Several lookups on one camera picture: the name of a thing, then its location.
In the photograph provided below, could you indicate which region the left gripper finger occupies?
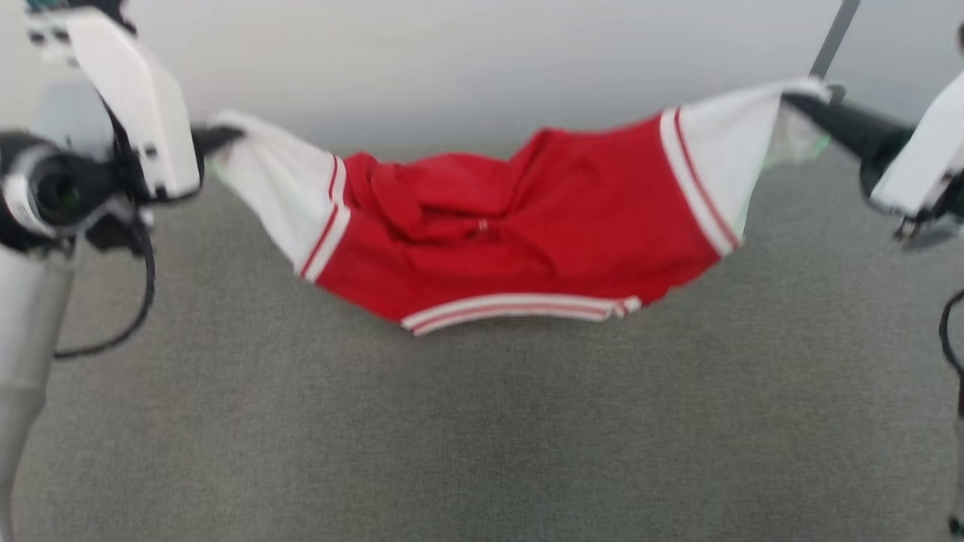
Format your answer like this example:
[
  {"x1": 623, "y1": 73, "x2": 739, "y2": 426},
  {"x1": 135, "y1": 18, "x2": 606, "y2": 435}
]
[{"x1": 192, "y1": 124, "x2": 246, "y2": 157}]

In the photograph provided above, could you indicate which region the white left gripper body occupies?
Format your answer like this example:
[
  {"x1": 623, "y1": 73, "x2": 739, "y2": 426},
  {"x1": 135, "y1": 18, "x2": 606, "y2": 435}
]
[{"x1": 26, "y1": 8, "x2": 203, "y2": 202}]

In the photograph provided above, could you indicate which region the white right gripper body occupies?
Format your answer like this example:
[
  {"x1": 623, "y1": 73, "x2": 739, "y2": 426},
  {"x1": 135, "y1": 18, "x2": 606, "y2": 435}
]
[{"x1": 870, "y1": 72, "x2": 964, "y2": 221}]

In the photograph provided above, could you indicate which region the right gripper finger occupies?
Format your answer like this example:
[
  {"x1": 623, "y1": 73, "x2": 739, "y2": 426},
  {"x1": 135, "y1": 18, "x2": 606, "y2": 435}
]
[{"x1": 783, "y1": 92, "x2": 917, "y2": 163}]

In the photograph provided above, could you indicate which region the red white garment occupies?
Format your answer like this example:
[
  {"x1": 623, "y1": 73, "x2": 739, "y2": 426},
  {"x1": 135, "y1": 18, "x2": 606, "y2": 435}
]
[{"x1": 207, "y1": 78, "x2": 833, "y2": 337}]

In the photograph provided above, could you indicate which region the grey metal bar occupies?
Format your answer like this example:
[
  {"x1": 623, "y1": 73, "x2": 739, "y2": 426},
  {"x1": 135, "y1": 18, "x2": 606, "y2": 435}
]
[{"x1": 810, "y1": 0, "x2": 862, "y2": 81}]

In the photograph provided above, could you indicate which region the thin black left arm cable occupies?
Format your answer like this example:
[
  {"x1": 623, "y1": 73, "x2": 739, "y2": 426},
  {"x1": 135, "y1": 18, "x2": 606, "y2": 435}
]
[{"x1": 53, "y1": 217, "x2": 157, "y2": 359}]

